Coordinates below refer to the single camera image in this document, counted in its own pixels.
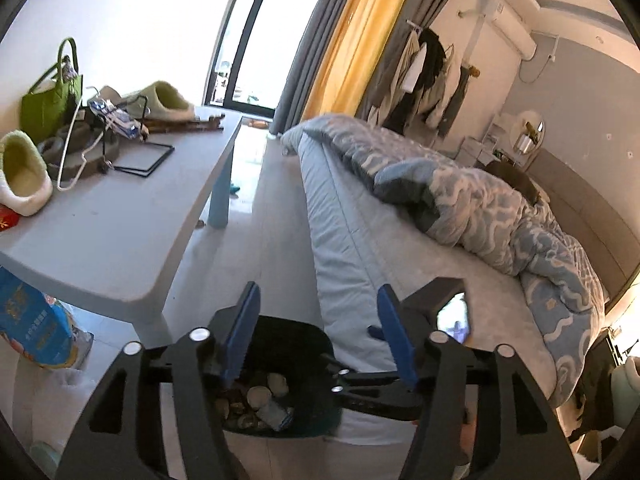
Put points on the grey curtain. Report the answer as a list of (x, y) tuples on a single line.
[(315, 60), (400, 60)]

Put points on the blue wave-patterned blanket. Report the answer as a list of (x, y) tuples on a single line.
[(475, 210)]

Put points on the dark trash bin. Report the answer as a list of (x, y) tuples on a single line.
[(295, 345)]

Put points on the grey upholstered headboard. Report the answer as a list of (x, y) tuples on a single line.
[(585, 220)]

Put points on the grey hanging garment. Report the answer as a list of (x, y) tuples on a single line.
[(460, 95)]

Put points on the person's right hand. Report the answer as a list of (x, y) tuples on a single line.
[(465, 440)]

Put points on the red printed box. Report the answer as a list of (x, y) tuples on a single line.
[(7, 220)]

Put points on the green tote bag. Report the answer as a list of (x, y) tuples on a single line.
[(47, 105)]

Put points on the white wall pole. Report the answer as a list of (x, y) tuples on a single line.
[(477, 25)]

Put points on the white clothes rack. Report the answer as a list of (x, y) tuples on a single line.
[(412, 24)]

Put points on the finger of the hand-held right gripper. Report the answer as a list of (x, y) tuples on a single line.
[(370, 392), (374, 332)]

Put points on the teal floor toy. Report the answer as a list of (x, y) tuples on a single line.
[(234, 189)]

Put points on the beige hanging coat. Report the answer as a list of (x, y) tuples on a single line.
[(402, 70)]

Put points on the grey felt rings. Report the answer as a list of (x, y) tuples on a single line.
[(65, 150)]

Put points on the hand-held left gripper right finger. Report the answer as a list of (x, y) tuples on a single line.
[(397, 340)]

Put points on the white hanging garment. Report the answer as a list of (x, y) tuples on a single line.
[(445, 90)]

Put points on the sliding glass door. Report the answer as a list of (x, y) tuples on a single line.
[(250, 35)]

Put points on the white vanity table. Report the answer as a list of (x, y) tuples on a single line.
[(487, 145)]

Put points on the light blue plastic table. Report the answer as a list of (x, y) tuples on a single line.
[(125, 240)]

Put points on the round mirror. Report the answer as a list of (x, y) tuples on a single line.
[(530, 132)]

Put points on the green white fluffy slipper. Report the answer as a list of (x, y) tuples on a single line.
[(165, 100), (22, 180)]

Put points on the bed with grey sheet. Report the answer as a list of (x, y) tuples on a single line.
[(340, 260)]

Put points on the blue printed bag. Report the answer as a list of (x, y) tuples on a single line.
[(35, 320)]

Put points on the black clothing pile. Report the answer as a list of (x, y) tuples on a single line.
[(595, 385)]

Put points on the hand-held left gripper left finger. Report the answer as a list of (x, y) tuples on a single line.
[(242, 332)]

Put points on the pale green cushion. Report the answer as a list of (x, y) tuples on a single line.
[(627, 395)]

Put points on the small blue white packet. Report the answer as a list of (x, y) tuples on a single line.
[(276, 416)]

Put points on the yellow curtain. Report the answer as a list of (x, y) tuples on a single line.
[(355, 50)]

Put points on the grey fleece bed sheet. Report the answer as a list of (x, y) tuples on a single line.
[(480, 290)]

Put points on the blue white plastic packet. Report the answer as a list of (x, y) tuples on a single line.
[(115, 120)]

